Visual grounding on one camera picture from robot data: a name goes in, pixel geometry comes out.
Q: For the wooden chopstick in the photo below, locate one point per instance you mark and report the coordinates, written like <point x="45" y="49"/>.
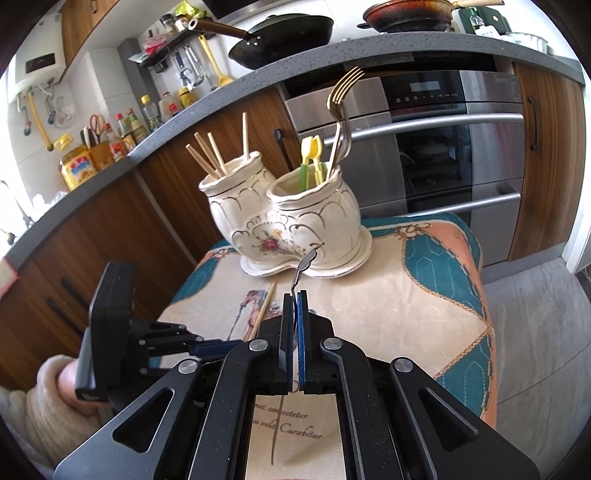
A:
<point x="202" y="161"/>
<point x="208" y="153"/>
<point x="217" y="152"/>
<point x="244" y="136"/>
<point x="265" y="307"/>

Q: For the yellow lidded jar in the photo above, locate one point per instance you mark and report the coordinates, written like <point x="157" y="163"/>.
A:
<point x="78" y="168"/>

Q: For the yellow spatula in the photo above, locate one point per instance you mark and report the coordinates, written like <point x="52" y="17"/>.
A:
<point x="217" y="64"/>

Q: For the black wok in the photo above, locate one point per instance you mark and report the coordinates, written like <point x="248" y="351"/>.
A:
<point x="281" y="39"/>

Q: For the brown frying pan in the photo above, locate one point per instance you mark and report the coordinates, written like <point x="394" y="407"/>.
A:
<point x="411" y="16"/>

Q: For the metal hanging utensil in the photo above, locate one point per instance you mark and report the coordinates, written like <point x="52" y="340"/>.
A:
<point x="184" y="69"/>
<point x="196" y="64"/>

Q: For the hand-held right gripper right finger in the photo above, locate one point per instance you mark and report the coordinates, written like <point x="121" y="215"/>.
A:
<point x="302" y="341"/>

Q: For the narrow wooden base cabinet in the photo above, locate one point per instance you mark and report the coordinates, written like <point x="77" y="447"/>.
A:
<point x="545" y="161"/>

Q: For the silver fork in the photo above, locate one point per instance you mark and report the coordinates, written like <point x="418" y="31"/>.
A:
<point x="304" y="263"/>

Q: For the printed quilted table cloth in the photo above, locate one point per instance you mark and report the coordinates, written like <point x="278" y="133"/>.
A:
<point x="392" y="300"/>

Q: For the red scissors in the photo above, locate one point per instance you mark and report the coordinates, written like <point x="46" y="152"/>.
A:
<point x="95" y="122"/>

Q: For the yellow cap clear bottle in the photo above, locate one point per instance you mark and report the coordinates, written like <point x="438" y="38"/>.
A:
<point x="150" y="113"/>

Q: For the wide wooden base cabinet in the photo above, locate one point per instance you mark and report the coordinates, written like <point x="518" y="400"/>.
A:
<point x="138" y="207"/>

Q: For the stainless steel oven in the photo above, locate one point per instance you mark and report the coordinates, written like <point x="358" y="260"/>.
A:
<point x="438" y="152"/>

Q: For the dark green pot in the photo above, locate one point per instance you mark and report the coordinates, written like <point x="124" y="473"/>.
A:
<point x="482" y="21"/>

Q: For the white red label bottle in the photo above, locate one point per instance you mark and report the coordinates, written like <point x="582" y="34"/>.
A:
<point x="168" y="104"/>

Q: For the wooden knife block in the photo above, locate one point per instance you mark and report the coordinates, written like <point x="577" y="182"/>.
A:
<point x="101" y="154"/>

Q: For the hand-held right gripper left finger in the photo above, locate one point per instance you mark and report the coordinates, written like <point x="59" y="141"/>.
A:
<point x="288" y="350"/>

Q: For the wooden wall cabinet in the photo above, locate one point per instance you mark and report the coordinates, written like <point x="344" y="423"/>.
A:
<point x="87" y="23"/>

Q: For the gold fork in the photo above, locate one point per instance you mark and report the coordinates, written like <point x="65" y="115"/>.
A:
<point x="333" y="100"/>
<point x="346" y="85"/>

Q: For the yellow label jar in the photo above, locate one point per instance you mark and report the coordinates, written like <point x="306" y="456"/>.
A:
<point x="187" y="97"/>

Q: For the white floral ceramic utensil holder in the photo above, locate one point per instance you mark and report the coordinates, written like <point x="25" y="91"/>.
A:
<point x="286" y="217"/>

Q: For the white dish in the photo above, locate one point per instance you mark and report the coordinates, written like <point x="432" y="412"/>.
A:
<point x="531" y="41"/>

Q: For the pink cloth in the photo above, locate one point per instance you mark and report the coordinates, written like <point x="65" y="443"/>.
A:
<point x="5" y="277"/>

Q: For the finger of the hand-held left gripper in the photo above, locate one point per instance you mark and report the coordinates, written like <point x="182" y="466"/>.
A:
<point x="184" y="357"/>
<point x="217" y="345"/>

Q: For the black wall rack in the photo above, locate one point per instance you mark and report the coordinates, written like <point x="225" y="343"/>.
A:
<point x="161" y="46"/>

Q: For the white water heater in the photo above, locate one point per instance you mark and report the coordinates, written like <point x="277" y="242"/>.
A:
<point x="39" y="69"/>

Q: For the red label sauce bottle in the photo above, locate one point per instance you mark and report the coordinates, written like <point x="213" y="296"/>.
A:
<point x="117" y="143"/>

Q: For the grey kitchen countertop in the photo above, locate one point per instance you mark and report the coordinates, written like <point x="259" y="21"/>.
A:
<point x="369" y="48"/>

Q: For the spice jar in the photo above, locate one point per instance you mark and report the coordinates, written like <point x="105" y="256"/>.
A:
<point x="168" y="23"/>

